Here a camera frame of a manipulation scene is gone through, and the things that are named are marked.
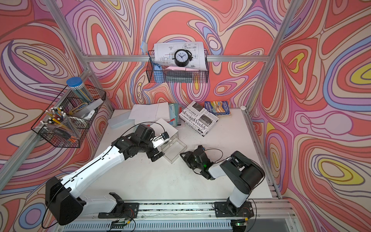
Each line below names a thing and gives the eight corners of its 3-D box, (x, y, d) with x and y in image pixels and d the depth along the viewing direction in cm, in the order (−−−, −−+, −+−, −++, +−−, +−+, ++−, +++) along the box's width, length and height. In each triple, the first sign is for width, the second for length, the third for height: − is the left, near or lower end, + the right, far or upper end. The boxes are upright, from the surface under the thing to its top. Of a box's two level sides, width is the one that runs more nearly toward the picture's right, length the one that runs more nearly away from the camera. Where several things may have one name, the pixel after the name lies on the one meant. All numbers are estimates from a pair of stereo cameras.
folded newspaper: (178, 119, 114) (178, 112, 108) (193, 107, 122) (194, 100, 116) (202, 136, 103) (203, 130, 97) (217, 123, 111) (218, 116, 105)
